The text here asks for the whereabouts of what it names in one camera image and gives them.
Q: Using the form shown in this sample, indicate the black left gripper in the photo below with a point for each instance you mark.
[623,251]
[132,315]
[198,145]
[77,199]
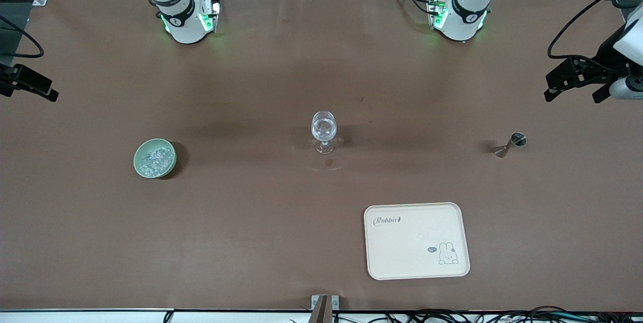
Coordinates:
[606,55]

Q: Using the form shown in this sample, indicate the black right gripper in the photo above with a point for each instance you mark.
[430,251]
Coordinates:
[6,83]

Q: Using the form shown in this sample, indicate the steel double jigger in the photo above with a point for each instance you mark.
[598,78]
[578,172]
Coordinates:
[517,139]

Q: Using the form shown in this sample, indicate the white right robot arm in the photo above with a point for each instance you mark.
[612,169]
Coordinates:
[183,31]

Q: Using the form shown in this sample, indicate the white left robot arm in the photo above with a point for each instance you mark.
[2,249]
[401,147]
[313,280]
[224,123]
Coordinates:
[464,26]

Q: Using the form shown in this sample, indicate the pile of clear ice cubes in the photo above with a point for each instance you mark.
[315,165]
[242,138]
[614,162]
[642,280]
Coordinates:
[155,161]

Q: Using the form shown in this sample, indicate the clear stemmed wine glass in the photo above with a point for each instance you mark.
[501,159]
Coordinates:
[324,129]

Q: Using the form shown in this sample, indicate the pale green ceramic bowl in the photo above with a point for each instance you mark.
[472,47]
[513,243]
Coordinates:
[150,143]

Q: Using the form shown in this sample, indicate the cream rabbit print tray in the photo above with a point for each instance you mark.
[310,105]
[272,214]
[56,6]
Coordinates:
[402,247]

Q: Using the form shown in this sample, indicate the brown table cover mat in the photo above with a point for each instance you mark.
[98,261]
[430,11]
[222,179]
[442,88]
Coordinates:
[251,237]

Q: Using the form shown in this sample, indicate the grey metal table bracket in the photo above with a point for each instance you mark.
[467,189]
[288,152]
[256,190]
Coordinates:
[335,303]

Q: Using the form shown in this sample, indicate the brown upright post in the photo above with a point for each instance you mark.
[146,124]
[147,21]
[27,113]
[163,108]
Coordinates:
[321,313]

